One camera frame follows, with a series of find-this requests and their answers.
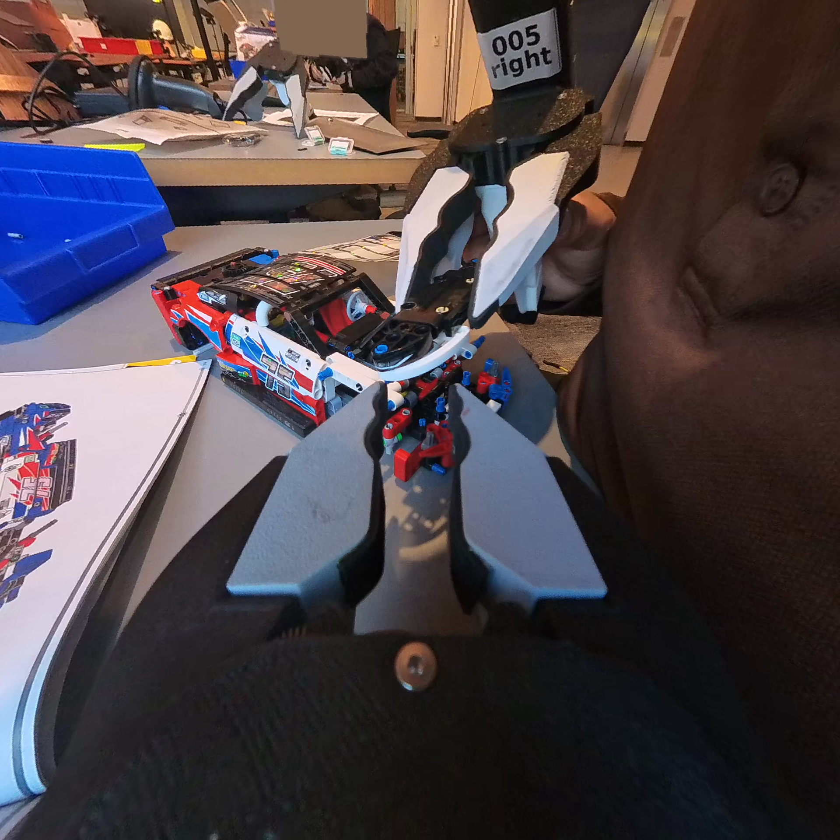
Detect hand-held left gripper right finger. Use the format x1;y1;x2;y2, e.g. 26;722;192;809
448;382;609;616

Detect red yellow case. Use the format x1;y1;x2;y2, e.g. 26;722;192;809
79;36;165;59

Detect person's brown clothing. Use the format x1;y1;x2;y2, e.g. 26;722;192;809
556;0;840;840

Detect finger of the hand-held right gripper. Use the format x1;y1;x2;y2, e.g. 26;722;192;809
467;152;571;329
395;167;490;329

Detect person's right hand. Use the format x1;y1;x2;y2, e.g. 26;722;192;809
541;192;624;304

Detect white instruction booklet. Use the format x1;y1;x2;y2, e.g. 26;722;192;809
0;361;212;807

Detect blue plastic bin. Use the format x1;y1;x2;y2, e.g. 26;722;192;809
0;140;176;326

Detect black brick bumper assembly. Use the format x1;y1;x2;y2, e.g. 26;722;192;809
367;261;485;383

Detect white paper sheets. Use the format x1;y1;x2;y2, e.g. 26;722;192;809
79;108;270;147

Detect grey desk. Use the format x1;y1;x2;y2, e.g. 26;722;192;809
0;220;572;840

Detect black handheld scanner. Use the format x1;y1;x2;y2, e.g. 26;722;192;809
126;54;227;120

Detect sticker sheet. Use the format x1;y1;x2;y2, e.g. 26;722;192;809
307;231;403;261

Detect brown cardboard sheet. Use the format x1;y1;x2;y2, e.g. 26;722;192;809
308;115;450;156

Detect grey background table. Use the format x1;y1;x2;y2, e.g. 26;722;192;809
0;91;427;224

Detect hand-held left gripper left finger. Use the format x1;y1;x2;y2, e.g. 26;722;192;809
226;381;389;611

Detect brick toy race car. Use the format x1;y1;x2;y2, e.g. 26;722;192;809
151;248;514;483

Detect white printed box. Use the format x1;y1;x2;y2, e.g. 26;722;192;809
233;21;277;63

